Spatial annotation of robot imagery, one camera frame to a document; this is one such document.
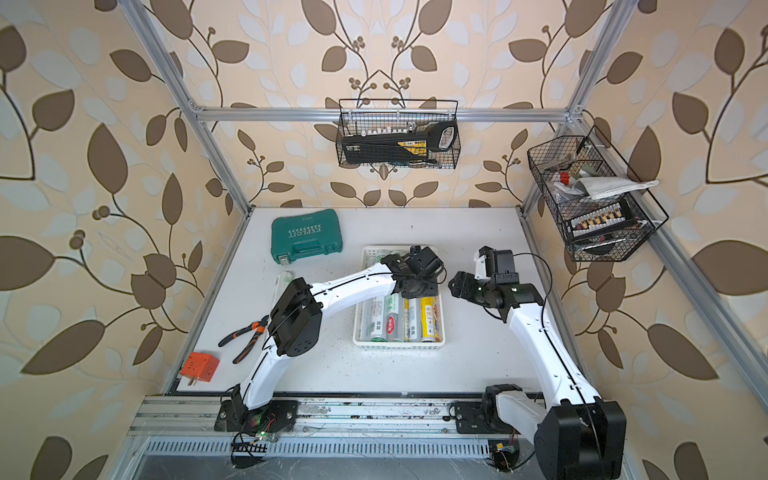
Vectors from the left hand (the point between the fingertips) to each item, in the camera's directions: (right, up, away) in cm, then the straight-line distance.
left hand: (437, 293), depth 87 cm
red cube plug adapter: (-65, -18, -8) cm, 68 cm away
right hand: (+6, +3, -5) cm, 8 cm away
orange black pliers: (-54, -11, +2) cm, 55 cm away
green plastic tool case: (-45, +17, +19) cm, 52 cm away
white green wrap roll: (-22, -8, 0) cm, 23 cm away
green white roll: (-13, -6, -4) cm, 15 cm away
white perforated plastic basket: (-11, -14, -5) cm, 18 cm away
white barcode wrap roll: (-49, +3, +10) cm, 50 cm away
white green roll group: (-8, -8, 0) cm, 11 cm away
